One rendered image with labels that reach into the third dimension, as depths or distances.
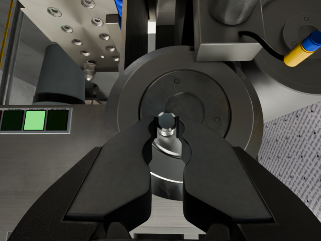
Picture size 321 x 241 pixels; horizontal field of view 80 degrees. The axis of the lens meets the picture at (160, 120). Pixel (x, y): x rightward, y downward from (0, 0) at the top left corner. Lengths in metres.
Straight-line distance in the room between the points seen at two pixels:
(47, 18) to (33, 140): 0.30
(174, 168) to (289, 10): 0.19
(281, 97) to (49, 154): 0.52
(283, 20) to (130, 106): 0.17
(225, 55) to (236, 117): 0.05
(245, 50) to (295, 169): 0.23
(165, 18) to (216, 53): 0.45
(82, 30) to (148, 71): 0.30
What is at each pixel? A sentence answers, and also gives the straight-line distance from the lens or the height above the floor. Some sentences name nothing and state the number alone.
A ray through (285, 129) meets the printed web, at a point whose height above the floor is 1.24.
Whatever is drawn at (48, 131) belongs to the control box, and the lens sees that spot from 0.58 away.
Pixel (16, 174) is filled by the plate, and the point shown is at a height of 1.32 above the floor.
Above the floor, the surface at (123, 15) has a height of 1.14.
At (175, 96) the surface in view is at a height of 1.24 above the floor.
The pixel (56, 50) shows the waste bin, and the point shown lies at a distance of 2.56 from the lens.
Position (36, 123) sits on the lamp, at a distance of 0.60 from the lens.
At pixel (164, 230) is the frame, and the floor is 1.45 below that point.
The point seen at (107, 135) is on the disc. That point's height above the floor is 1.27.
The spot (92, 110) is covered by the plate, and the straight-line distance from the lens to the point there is 0.55.
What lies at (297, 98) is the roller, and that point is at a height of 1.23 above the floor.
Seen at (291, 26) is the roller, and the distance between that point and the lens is 0.24.
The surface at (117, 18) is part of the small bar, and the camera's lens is 0.40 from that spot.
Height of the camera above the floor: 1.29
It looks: 12 degrees down
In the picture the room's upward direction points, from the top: 180 degrees counter-clockwise
